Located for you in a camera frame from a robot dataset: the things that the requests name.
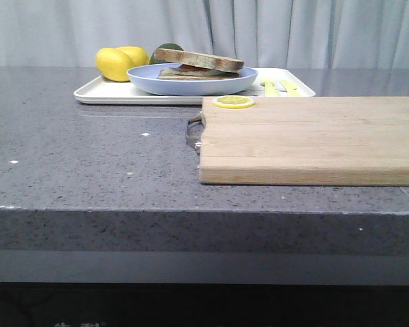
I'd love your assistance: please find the bread slice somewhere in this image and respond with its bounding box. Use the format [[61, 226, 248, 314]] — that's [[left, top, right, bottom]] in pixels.
[[157, 69, 240, 80], [160, 51, 244, 73]]

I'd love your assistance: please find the fried egg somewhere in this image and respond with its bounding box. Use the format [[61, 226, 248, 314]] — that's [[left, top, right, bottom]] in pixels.
[[160, 65, 226, 76]]

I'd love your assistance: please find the light blue round plate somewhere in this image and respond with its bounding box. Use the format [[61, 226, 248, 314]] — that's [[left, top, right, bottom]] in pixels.
[[127, 63, 258, 96]]

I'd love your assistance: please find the white rectangular tray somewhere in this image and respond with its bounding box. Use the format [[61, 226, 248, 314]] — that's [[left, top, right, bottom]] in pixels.
[[74, 68, 316, 106]]

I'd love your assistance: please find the lemon slice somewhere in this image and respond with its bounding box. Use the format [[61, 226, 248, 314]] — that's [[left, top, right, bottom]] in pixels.
[[212, 95, 255, 109]]

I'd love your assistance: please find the left yellow utensil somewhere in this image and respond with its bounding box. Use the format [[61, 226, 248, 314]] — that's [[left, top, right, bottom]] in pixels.
[[260, 78, 279, 97]]

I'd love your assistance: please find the yellow utensil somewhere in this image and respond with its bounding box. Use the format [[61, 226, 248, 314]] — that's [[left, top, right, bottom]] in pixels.
[[279, 79, 301, 97], [260, 78, 279, 97]]

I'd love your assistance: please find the right yellow utensil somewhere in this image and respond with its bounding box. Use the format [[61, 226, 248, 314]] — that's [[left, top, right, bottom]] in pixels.
[[279, 79, 301, 97]]

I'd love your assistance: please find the green lime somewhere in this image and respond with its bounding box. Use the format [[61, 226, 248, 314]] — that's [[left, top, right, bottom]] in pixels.
[[149, 43, 184, 64]]

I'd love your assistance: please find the rear yellow lemon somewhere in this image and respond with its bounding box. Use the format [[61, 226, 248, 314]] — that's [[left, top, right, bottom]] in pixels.
[[117, 46, 150, 67]]

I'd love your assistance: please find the yellow lemon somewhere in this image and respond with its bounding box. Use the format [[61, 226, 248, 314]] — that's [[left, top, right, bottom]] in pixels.
[[95, 48, 134, 82], [117, 46, 150, 67]]

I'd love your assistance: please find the front yellow lemon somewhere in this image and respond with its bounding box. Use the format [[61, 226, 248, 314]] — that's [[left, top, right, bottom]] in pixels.
[[95, 48, 134, 82]]

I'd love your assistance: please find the wooden cutting board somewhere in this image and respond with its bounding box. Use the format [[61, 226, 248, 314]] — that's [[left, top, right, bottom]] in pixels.
[[199, 97, 409, 186]]

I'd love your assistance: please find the white curtain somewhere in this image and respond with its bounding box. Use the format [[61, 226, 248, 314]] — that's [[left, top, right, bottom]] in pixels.
[[0, 1, 409, 69]]

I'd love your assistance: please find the metal cutting board handle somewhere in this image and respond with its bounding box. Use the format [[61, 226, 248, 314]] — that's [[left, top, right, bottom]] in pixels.
[[185, 111, 204, 155]]

